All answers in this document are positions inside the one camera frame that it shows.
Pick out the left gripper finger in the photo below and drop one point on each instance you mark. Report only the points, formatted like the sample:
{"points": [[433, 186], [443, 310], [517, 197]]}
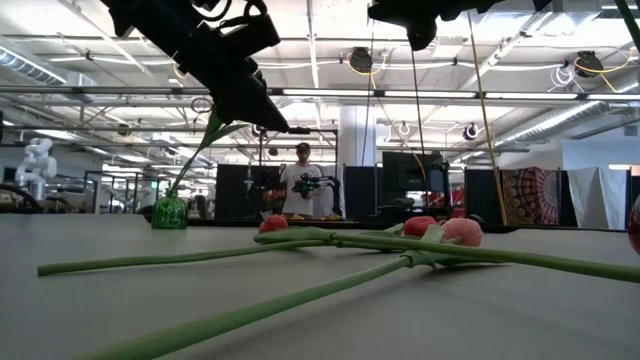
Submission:
{"points": [[235, 107], [255, 87]]}

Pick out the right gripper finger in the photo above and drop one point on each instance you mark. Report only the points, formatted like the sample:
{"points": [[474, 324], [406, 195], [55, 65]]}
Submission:
{"points": [[392, 12]]}

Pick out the red artificial tulip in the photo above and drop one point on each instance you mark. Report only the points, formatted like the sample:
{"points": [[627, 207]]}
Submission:
{"points": [[419, 226], [272, 224]]}

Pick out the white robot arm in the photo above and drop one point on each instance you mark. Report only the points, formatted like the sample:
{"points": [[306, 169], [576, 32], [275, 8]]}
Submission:
{"points": [[37, 165]]}

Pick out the green glass vase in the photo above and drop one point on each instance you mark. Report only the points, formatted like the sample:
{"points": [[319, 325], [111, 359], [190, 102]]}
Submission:
{"points": [[169, 212]]}

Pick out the long ceiling light strip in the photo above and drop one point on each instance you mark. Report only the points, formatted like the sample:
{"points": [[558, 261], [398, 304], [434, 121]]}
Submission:
{"points": [[430, 94], [540, 95], [325, 92], [612, 96]]}

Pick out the black partition curtain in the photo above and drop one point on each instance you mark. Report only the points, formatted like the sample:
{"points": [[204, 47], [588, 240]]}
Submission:
{"points": [[359, 192], [230, 190], [480, 197]]}

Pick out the person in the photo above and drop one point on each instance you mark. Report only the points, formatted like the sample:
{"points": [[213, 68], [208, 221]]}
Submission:
{"points": [[300, 180]]}

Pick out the white square pillar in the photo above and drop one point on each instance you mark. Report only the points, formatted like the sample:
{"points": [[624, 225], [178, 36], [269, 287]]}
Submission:
{"points": [[355, 135]]}

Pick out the black monitor screen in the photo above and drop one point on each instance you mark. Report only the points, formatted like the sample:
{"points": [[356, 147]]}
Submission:
{"points": [[407, 172]]}

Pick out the red patterned tapestry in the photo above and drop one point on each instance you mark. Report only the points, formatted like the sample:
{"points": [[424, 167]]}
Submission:
{"points": [[530, 197]]}

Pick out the white hanging cloth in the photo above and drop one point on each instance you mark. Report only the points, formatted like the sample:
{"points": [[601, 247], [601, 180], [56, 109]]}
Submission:
{"points": [[597, 197]]}

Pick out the black metal frame rig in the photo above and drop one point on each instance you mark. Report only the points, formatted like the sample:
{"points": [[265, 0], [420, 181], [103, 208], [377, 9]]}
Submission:
{"points": [[320, 131]]}

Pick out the silver ventilation duct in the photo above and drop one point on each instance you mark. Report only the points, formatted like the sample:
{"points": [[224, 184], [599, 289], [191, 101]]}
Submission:
{"points": [[30, 67]]}

